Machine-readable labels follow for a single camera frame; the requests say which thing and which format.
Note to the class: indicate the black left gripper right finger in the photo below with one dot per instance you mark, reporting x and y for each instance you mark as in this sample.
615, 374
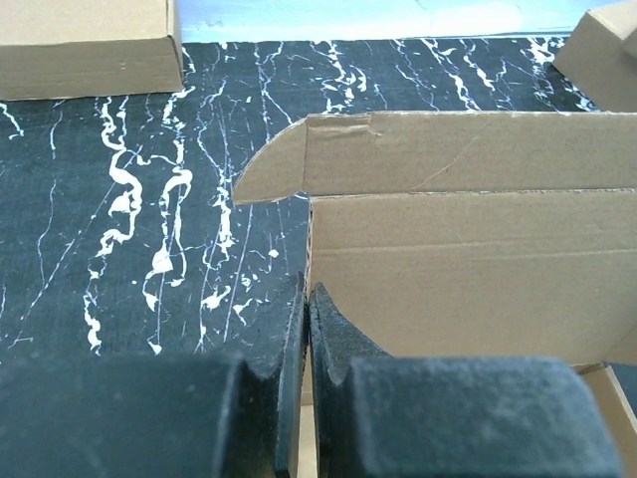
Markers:
377, 415

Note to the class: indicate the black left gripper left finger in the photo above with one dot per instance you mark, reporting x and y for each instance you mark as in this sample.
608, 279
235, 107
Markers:
233, 412

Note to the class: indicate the large cardboard box bottom right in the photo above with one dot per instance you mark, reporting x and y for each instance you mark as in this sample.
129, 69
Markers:
599, 57

